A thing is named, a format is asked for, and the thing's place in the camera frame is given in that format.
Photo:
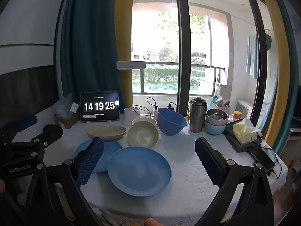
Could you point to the person's right hand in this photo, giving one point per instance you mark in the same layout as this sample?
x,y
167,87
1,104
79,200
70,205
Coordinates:
x,y
151,221

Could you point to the pink seed-print bowl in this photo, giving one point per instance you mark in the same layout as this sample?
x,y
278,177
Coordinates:
x,y
144,121

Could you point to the yellow tissue pack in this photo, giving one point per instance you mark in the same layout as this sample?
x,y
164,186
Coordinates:
x,y
244,131

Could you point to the cardboard box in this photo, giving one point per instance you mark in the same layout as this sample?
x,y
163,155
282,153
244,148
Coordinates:
x,y
65,121

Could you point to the white microwave oven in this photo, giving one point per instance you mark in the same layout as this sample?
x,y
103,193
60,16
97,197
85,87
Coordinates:
x,y
244,108

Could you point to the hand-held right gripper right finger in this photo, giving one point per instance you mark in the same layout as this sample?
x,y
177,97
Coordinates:
x,y
207,160

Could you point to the green bowl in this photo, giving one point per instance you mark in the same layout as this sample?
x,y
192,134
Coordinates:
x,y
142,135

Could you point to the blue plastic bag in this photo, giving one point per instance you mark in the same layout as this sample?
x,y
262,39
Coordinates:
x,y
215,100

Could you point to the black charger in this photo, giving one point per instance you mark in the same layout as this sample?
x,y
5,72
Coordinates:
x,y
171,106

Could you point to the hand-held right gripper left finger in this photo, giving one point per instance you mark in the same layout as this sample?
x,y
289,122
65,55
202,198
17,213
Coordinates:
x,y
90,162

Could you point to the teal curtain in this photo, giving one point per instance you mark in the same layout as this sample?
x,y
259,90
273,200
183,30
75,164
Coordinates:
x,y
87,40

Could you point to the clear plastic bag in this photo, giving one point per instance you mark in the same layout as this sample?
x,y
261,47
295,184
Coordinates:
x,y
62,107

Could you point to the deep blue bowl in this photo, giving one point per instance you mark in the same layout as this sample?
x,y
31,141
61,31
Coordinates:
x,y
171,121

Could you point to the blue plate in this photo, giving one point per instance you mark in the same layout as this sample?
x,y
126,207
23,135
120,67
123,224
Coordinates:
x,y
140,170
110,150

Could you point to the smartphone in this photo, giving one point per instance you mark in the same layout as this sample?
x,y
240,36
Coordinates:
x,y
262,159

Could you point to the grey folded cloth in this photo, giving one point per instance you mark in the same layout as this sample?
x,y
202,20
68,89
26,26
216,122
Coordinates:
x,y
242,146

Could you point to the teal hanging garment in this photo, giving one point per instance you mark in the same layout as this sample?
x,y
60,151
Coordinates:
x,y
268,41

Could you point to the white plastic basket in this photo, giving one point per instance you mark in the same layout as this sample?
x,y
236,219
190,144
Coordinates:
x,y
222,109

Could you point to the light blue hanging garment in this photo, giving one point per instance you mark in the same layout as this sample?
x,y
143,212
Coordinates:
x,y
252,54

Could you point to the beige plate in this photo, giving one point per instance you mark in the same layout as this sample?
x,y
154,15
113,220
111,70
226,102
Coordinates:
x,y
105,131

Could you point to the red and yellow can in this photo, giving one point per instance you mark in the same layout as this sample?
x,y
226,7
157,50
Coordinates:
x,y
237,114

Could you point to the black door frame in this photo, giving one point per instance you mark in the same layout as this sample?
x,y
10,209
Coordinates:
x,y
182,40

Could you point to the white charger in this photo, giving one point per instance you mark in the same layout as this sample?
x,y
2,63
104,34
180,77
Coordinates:
x,y
155,111

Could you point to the white desk lamp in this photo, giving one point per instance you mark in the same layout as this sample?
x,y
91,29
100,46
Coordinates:
x,y
131,65

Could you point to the steel bowl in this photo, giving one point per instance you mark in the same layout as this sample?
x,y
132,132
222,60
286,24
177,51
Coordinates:
x,y
216,115

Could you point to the tablet with clock display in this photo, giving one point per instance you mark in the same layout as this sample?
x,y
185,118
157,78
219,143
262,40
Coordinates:
x,y
99,107

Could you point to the small white box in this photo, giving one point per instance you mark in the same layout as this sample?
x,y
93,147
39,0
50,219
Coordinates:
x,y
74,108

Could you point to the yellow curtain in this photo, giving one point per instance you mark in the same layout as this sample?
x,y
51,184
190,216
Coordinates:
x,y
123,28

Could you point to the person's left hand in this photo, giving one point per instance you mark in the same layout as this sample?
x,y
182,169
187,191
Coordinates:
x,y
1,186

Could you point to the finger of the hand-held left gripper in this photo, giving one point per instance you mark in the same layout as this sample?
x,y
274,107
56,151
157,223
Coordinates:
x,y
26,122
53,133

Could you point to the light blue bowl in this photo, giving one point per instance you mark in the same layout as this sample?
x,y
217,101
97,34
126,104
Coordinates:
x,y
214,129

